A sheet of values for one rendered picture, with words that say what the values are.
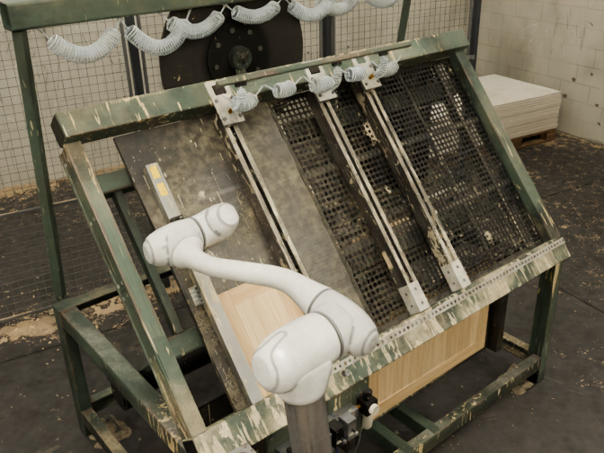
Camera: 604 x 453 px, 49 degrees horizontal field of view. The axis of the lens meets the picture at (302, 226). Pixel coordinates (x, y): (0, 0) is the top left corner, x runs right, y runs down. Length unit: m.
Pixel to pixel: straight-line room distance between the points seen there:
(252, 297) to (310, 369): 1.01
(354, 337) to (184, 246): 0.56
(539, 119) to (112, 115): 5.90
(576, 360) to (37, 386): 3.18
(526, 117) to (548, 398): 4.19
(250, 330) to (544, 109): 5.77
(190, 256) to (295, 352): 0.49
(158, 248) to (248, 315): 0.71
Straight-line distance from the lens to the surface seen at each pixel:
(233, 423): 2.37
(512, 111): 7.39
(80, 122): 2.45
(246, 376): 2.41
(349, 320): 1.59
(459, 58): 3.69
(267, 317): 2.51
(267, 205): 2.61
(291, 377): 1.50
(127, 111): 2.51
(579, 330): 4.60
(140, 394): 2.72
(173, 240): 1.86
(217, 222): 1.91
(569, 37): 8.15
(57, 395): 4.13
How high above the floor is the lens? 2.49
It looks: 26 degrees down
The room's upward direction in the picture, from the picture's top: 2 degrees counter-clockwise
